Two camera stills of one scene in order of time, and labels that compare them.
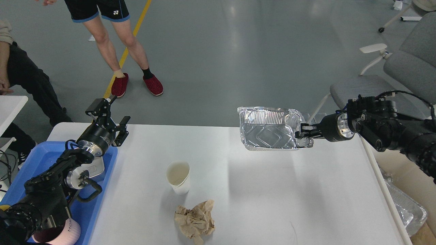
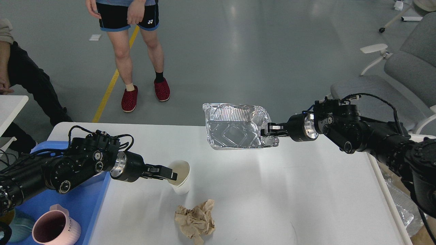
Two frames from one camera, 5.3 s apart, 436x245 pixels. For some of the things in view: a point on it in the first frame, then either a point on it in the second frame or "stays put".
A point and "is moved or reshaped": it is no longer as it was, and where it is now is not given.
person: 95,14 to 117,17
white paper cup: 177,174 stays put
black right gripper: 335,127 to 300,127
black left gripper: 98,136 to 129,166
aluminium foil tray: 263,128 is moved or reshaped
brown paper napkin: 197,222 stays put
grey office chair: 410,72 stays put
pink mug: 65,234 stays put
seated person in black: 17,69 stays put
